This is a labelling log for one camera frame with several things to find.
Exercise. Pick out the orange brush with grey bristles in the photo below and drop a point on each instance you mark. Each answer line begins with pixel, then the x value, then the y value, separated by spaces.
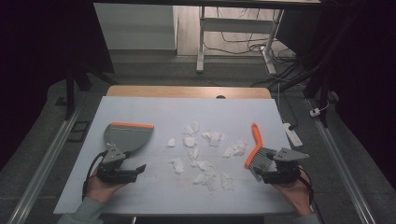
pixel 256 146

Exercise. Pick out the white paper scraps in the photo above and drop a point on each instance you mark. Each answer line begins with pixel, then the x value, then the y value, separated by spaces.
pixel 205 155

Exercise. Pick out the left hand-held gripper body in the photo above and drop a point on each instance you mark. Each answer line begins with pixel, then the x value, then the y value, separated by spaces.
pixel 112 157

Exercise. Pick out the wooden table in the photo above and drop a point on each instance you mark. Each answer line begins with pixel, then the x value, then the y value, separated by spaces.
pixel 186 91

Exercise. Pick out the aluminium rail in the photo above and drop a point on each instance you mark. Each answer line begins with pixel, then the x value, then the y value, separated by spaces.
pixel 43 161
pixel 342 161

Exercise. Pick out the white power strip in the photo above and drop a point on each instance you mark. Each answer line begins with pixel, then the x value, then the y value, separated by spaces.
pixel 292 135

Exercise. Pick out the person's left hand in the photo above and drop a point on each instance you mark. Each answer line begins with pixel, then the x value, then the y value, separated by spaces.
pixel 101 189

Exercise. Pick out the black metal stand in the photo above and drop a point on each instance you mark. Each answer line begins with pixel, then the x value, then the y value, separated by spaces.
pixel 323 74
pixel 71 93

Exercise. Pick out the person's right hand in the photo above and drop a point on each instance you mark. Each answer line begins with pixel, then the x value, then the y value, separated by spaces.
pixel 292 194

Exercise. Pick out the pale table cover board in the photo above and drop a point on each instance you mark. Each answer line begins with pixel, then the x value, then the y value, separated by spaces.
pixel 193 109

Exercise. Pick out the white cabinet panel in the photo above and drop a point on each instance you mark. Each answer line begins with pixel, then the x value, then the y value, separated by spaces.
pixel 137 28

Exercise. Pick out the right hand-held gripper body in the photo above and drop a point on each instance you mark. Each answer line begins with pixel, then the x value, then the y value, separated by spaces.
pixel 285 166

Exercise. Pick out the grey dustpan with orange edge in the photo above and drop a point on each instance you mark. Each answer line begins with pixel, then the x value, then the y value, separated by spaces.
pixel 129 137

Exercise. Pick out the white desk frame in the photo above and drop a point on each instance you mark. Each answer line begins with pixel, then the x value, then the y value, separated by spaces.
pixel 236 25

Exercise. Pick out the dark curtain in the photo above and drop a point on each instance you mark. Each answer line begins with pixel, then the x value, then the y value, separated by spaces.
pixel 373 77
pixel 37 62

